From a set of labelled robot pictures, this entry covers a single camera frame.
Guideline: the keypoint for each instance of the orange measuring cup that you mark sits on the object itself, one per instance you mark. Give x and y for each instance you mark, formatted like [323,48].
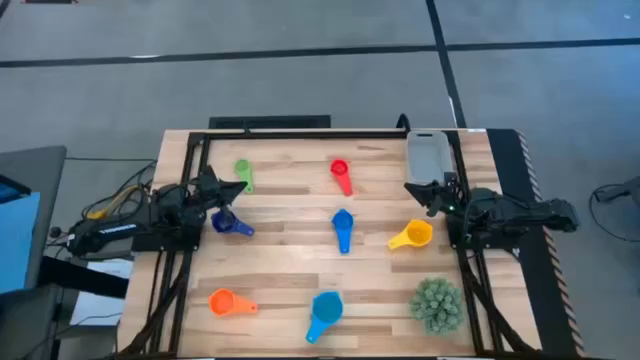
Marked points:
[222,302]

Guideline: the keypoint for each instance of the white paper sheet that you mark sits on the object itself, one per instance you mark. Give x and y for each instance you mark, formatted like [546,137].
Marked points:
[95,310]

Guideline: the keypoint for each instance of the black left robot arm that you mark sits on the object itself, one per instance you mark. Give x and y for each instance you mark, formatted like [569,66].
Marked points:
[115,230]

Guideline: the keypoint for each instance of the grey plastic basket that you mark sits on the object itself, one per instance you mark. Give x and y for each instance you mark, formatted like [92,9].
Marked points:
[427,160]

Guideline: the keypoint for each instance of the green artificial plant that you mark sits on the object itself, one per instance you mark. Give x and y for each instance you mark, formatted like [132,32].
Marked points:
[437,305]

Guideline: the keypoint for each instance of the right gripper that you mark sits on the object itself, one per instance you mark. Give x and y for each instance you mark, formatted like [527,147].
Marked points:
[445,200]

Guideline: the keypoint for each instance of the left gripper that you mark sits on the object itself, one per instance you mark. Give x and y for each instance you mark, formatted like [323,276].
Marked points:
[210,192]

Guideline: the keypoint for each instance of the dark blue measuring cup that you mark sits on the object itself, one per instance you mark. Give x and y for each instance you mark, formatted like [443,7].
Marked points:
[225,228]

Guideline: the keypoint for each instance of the large teal measuring cup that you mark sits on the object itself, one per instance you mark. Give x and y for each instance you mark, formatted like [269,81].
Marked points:
[327,306]

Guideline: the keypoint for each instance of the red measuring cup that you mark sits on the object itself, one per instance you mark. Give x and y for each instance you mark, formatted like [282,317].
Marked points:
[339,167]

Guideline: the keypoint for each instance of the black desk beam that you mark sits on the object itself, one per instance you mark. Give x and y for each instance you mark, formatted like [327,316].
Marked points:
[80,280]

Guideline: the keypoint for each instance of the grey floor stand foot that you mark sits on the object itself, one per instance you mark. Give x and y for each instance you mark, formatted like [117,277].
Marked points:
[625,190]

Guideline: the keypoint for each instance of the black ramp with striped edge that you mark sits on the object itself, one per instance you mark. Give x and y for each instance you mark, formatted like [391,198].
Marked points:
[550,300]

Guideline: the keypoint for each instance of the small green measuring cup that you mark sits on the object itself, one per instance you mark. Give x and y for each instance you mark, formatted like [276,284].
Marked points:
[243,167]

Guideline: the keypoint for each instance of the medium blue measuring cup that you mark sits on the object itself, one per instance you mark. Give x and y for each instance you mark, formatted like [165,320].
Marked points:
[343,220]

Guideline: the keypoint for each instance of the blue monitor screen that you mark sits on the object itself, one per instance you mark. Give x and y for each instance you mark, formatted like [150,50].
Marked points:
[17,240]

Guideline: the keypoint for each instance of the black floor vent grille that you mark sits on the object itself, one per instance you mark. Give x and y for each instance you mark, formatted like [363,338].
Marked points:
[270,122]

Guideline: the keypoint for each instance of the yellow measuring cup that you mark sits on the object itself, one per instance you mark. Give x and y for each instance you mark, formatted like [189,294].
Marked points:
[417,233]

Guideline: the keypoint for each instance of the grey cabinet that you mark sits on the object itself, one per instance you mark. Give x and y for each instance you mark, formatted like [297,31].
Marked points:
[25,325]

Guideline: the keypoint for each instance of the black round knob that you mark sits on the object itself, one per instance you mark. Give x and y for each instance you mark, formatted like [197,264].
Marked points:
[55,232]

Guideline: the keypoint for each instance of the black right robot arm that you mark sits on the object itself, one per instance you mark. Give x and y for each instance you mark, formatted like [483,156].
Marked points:
[520,215]

